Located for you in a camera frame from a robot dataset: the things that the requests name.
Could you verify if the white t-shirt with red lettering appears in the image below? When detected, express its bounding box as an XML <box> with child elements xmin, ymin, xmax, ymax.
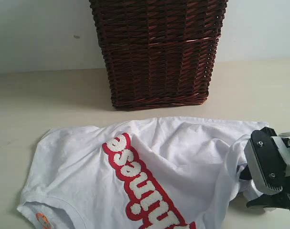
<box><xmin>17</xmin><ymin>117</ymin><xmax>267</xmax><ymax>229</ymax></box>

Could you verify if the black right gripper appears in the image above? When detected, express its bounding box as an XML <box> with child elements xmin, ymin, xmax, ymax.
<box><xmin>239</xmin><ymin>166</ymin><xmax>290</xmax><ymax>229</ymax></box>

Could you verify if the dark brown wicker basket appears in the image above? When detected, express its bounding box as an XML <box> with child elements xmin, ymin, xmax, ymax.
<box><xmin>90</xmin><ymin>0</ymin><xmax>227</xmax><ymax>110</ymax></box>

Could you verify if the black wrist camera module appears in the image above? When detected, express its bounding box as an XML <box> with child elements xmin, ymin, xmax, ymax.
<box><xmin>240</xmin><ymin>127</ymin><xmax>285</xmax><ymax>196</ymax></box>

